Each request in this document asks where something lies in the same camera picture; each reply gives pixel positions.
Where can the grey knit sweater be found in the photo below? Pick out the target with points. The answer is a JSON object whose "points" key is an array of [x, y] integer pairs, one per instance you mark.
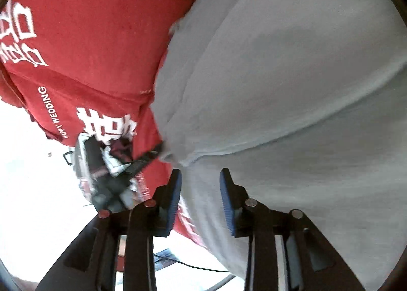
{"points": [[286, 71]]}

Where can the white patterned cloth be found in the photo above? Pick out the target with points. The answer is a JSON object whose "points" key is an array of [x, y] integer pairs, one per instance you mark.
{"points": [[113, 167]]}

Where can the dark red black cloth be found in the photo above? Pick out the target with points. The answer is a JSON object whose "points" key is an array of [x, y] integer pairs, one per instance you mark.
{"points": [[122, 149]]}

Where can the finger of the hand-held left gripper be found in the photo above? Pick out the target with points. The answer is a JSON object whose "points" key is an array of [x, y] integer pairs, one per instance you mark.
{"points": [[144, 162]]}

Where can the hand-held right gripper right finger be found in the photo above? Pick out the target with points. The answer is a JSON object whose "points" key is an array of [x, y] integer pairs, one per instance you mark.
{"points": [[227, 205]]}

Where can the red printed blanket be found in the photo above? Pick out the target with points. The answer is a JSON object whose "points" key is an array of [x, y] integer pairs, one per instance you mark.
{"points": [[95, 24]]}

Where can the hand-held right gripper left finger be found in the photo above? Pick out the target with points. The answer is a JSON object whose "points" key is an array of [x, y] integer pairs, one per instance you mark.
{"points": [[175, 202]]}

